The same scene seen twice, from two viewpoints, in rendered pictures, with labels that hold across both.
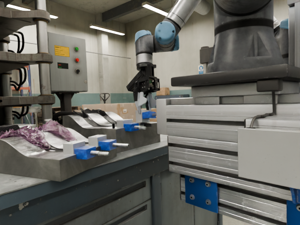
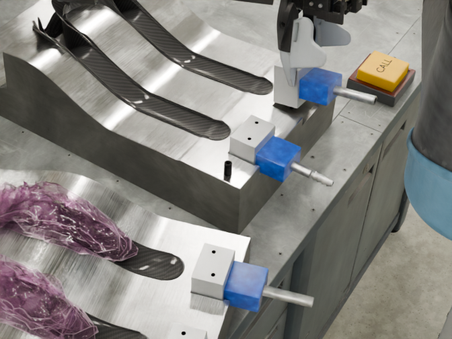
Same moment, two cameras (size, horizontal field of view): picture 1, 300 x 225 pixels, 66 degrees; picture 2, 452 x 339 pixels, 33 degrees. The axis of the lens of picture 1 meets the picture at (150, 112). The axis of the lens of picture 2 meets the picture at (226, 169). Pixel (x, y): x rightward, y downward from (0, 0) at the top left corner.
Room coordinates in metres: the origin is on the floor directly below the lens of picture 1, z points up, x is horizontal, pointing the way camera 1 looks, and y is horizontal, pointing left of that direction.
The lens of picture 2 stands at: (0.25, 0.24, 1.53)
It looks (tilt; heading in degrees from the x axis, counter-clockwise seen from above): 45 degrees down; 351
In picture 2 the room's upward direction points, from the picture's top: 2 degrees clockwise
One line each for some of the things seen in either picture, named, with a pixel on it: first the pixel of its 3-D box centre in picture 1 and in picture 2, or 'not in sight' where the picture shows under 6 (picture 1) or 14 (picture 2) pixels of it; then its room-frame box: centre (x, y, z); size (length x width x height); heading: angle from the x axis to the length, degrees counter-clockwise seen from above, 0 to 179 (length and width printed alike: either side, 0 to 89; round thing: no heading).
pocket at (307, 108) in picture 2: (143, 127); (294, 111); (0.99, 0.03, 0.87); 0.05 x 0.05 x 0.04; 49
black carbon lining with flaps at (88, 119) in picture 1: (101, 117); (141, 52); (1.08, 0.23, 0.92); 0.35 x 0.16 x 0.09; 49
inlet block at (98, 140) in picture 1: (110, 144); (254, 288); (0.72, 0.13, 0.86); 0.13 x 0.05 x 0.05; 66
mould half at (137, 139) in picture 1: (102, 127); (139, 72); (1.10, 0.23, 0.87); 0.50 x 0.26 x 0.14; 49
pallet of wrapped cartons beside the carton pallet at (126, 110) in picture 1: (109, 123); not in sight; (5.36, 0.95, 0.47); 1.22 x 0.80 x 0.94; 53
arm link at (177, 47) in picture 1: (166, 42); not in sight; (1.02, -0.08, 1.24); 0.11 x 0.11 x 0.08; 84
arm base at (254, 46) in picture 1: (243, 51); not in sight; (0.50, -0.20, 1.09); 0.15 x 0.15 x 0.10
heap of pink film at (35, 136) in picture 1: (34, 131); (2, 245); (0.78, 0.40, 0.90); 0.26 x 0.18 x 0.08; 66
